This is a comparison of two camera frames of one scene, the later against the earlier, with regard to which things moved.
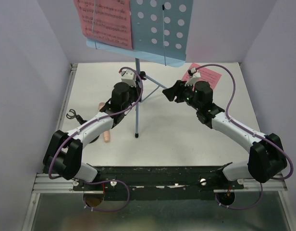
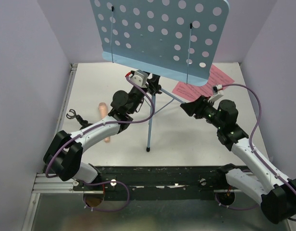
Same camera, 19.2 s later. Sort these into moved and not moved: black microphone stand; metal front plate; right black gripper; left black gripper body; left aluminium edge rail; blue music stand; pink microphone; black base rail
Moved: left black gripper body; right black gripper; blue music stand
Not moved: left aluminium edge rail; pink microphone; black base rail; metal front plate; black microphone stand
